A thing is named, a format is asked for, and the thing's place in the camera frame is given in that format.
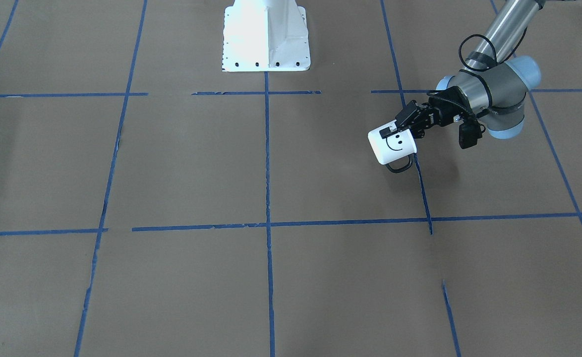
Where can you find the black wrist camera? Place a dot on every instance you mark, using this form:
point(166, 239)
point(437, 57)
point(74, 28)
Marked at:
point(470, 132)

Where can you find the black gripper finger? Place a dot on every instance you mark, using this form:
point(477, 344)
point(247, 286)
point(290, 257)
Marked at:
point(390, 129)
point(418, 133)

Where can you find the white smiley mug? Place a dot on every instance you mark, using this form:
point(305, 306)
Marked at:
point(392, 149)

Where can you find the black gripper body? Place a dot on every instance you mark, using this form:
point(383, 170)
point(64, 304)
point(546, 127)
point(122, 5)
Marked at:
point(440, 115)

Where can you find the white pedestal column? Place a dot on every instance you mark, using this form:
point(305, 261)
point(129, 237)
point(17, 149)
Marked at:
point(265, 35)

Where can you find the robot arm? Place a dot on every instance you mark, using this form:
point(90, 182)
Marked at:
point(489, 90)

